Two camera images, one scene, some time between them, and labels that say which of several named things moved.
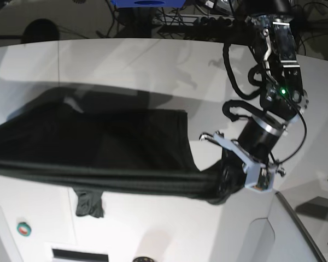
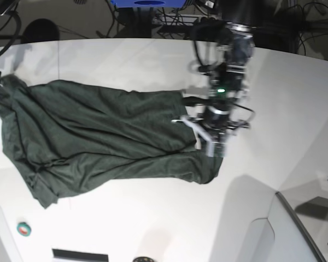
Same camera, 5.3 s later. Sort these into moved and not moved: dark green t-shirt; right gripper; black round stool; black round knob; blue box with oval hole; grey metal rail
Moved: dark green t-shirt; right gripper
Not moved: black round stool; blue box with oval hole; grey metal rail; black round knob
